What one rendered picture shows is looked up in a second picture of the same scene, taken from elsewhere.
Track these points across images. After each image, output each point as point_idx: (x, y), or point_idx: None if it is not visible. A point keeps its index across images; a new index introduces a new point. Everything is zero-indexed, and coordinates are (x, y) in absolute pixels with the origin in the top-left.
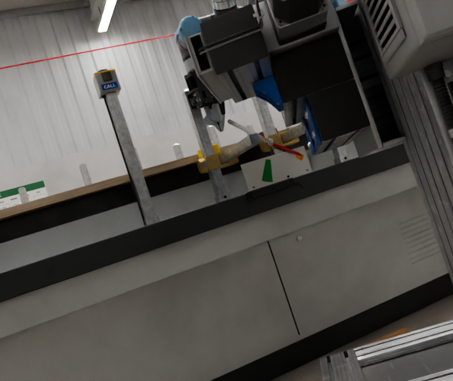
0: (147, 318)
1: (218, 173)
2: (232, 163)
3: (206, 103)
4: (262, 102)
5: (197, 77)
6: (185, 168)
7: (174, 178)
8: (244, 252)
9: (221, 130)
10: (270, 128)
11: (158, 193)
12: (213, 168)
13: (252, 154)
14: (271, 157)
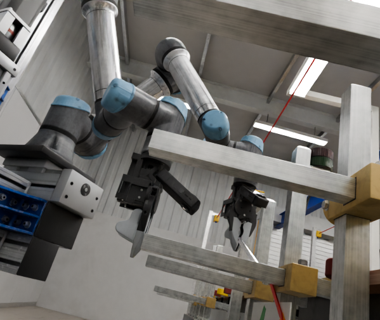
0: None
1: (247, 305)
2: (252, 297)
3: (225, 217)
4: (287, 212)
5: (234, 190)
6: (321, 298)
7: (313, 306)
8: None
9: (233, 249)
10: (281, 256)
11: (302, 319)
12: (245, 297)
13: None
14: (267, 305)
